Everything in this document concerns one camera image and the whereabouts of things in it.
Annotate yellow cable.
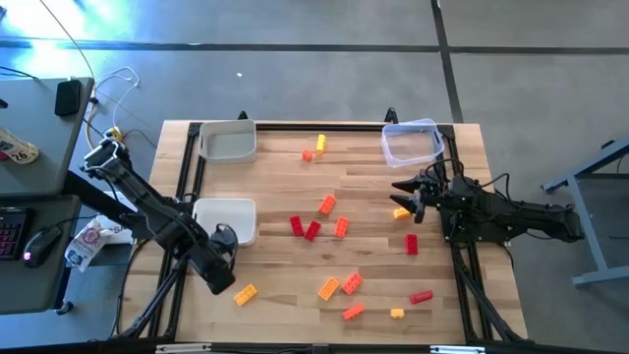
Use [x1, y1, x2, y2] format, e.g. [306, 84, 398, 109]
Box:
[84, 100, 107, 151]

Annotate white cable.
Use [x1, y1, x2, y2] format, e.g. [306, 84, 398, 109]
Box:
[92, 66, 142, 129]

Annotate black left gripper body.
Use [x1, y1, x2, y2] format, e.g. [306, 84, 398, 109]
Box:
[194, 245, 238, 297]

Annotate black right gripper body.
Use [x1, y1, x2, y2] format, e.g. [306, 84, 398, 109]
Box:
[414, 170, 458, 225]

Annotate long yellow-orange block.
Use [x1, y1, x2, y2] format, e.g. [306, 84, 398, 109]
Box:
[316, 276, 341, 302]
[233, 283, 259, 308]

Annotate silver bracket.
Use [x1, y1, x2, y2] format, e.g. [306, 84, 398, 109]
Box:
[429, 345, 486, 354]
[155, 343, 212, 354]

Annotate clear plastic bin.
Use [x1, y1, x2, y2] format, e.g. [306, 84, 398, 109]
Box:
[380, 117, 446, 169]

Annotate black aluminium rig frame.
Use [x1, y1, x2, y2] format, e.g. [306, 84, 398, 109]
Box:
[110, 120, 530, 354]

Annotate black computer mouse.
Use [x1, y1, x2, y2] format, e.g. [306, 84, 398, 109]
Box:
[22, 224, 64, 269]

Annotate cream numbered tag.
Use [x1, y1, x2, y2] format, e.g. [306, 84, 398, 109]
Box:
[0, 126, 40, 165]

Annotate black backlit keyboard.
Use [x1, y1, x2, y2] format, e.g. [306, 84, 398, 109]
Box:
[0, 206, 34, 262]

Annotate white printed snack bag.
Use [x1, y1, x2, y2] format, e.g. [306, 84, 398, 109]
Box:
[64, 218, 115, 273]

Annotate white storage bin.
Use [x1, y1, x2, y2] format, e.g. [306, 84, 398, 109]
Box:
[191, 197, 257, 248]

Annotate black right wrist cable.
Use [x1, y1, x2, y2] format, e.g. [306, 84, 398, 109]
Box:
[425, 156, 512, 198]

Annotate thin grey cable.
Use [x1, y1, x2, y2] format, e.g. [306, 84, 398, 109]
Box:
[37, 0, 97, 83]

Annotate black phone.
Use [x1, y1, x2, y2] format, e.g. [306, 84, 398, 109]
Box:
[54, 79, 84, 118]

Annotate black cable under table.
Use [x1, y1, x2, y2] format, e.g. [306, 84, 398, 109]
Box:
[110, 238, 143, 340]

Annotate grey storage bin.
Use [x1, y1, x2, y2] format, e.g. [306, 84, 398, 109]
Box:
[198, 119, 258, 165]

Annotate black floor cable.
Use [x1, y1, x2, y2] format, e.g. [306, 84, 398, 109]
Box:
[0, 66, 39, 81]
[122, 128, 158, 149]

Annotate white plastic bag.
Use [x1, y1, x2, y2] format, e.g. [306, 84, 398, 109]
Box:
[95, 190, 142, 246]

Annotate grey desk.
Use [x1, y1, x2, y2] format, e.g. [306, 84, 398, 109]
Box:
[0, 77, 95, 198]
[0, 194, 83, 316]

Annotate grey-blue table frame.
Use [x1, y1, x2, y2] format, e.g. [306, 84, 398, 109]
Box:
[540, 137, 629, 289]

